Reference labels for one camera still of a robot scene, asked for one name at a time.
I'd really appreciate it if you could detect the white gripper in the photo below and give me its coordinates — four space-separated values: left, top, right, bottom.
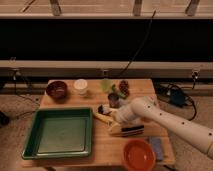
108 105 141 136

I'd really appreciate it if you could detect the yellow banana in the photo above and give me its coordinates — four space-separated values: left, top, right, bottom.
94 113 113 125

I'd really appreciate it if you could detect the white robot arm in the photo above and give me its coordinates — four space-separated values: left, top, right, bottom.
112 96 213 160

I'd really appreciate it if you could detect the small metal cup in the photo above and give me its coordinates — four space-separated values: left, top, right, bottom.
108 93 119 108

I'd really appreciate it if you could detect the light green cup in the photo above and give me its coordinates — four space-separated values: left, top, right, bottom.
101 78 112 93

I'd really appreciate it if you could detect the white plastic cup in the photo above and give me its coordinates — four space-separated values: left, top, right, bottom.
74 79 88 95

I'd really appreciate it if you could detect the orange peach fruit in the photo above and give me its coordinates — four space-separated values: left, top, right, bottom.
141 117 151 122

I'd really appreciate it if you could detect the black striped eraser block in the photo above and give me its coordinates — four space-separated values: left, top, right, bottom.
121 125 144 137

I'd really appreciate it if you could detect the green toy vegetable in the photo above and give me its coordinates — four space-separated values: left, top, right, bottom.
112 84 127 99

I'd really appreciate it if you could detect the bunch of purple grapes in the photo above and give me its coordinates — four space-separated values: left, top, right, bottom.
119 80 129 96

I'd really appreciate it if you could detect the blue sponge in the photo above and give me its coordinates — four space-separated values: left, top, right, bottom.
148 137 164 161

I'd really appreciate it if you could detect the orange plastic bowl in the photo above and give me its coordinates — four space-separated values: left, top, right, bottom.
122 139 156 171

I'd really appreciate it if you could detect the wooden table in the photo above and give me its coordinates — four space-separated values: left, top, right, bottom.
21 79 175 168

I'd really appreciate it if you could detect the green plastic tray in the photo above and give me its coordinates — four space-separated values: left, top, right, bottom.
22 108 93 160

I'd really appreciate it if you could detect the dark red bowl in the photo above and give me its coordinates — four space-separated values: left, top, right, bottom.
46 81 67 100

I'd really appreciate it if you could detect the black floor cable right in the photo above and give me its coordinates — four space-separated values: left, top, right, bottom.
155 83 198 122

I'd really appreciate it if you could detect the black floor cable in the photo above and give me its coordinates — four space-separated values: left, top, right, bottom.
155 83 198 122
11 71 41 120

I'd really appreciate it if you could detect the black hanging cable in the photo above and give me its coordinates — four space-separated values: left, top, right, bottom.
119 9 157 75

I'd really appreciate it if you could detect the black floor cable left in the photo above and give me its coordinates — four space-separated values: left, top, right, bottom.
11 71 41 120

